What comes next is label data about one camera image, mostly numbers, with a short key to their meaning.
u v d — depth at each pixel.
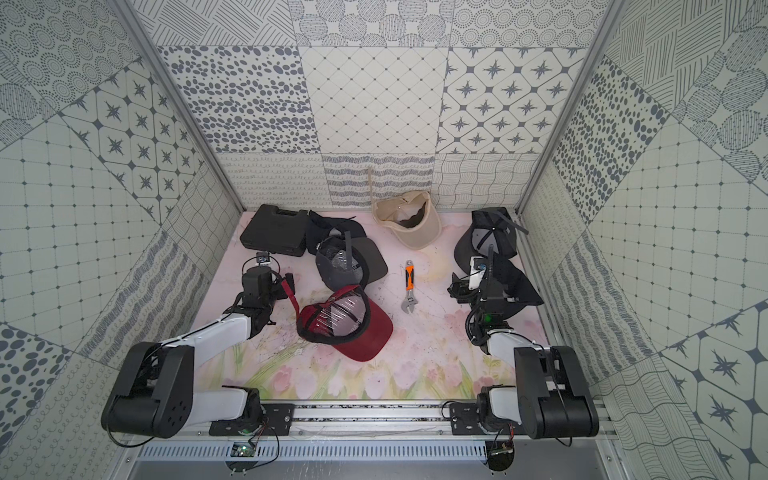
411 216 1.17
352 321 0.90
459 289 0.82
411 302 0.95
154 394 0.42
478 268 0.77
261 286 0.70
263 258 0.80
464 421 0.73
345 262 0.90
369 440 0.72
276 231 1.08
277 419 0.74
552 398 0.42
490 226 1.11
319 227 1.10
